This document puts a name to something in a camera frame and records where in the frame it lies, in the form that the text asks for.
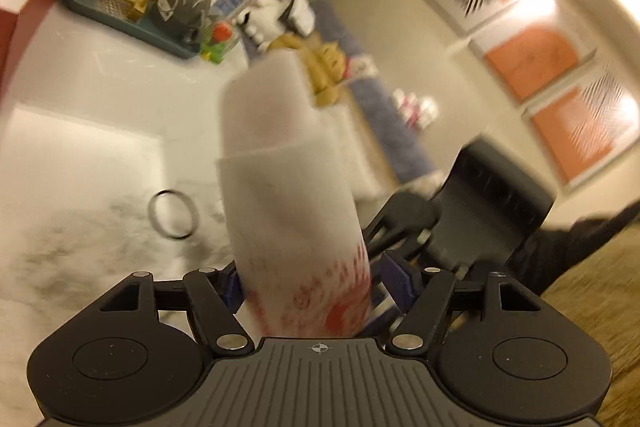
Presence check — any black rubber ring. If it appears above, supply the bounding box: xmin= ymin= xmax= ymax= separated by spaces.
xmin=146 ymin=188 xmax=202 ymax=242

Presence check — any pink white plush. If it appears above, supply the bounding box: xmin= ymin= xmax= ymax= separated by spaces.
xmin=392 ymin=89 xmax=439 ymax=131

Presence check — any green toy with orange figure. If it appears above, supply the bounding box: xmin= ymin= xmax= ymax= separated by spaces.
xmin=200 ymin=22 xmax=239 ymax=64

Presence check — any yellow muscular cat plush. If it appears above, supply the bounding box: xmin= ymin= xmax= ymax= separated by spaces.
xmin=267 ymin=32 xmax=347 ymax=107

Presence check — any beige cushion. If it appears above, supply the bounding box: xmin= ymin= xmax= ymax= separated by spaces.
xmin=319 ymin=104 xmax=398 ymax=202

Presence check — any dark fuzzy sleeve forearm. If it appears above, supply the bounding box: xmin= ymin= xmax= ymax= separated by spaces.
xmin=506 ymin=200 xmax=639 ymax=296

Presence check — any white printed shopping bag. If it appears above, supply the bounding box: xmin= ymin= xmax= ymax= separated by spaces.
xmin=218 ymin=50 xmax=371 ymax=338

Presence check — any grey glass pitcher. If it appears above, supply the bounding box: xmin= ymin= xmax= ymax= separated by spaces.
xmin=150 ymin=0 xmax=212 ymax=44

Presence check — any white plush dog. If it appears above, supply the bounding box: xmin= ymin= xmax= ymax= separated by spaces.
xmin=235 ymin=0 xmax=316 ymax=53

